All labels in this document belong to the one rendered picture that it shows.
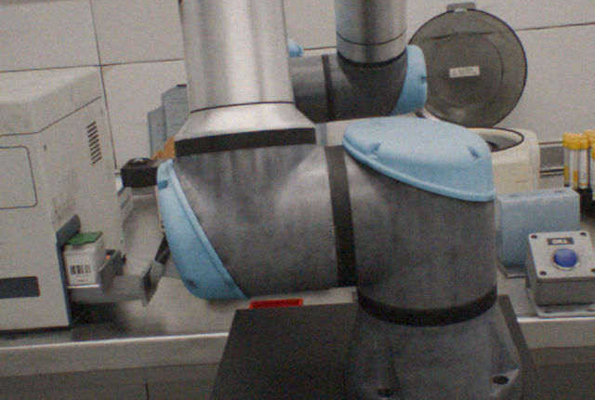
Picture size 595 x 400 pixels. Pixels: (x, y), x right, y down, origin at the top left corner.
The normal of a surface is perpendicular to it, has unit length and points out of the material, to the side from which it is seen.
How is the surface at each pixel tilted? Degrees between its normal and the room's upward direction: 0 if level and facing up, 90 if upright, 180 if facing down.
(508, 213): 90
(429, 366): 76
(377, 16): 117
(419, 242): 94
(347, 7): 109
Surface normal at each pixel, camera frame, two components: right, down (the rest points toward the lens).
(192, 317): -0.09, -0.96
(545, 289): -0.01, 0.71
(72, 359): -0.07, 0.26
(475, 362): 0.35, -0.04
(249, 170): 0.08, 0.00
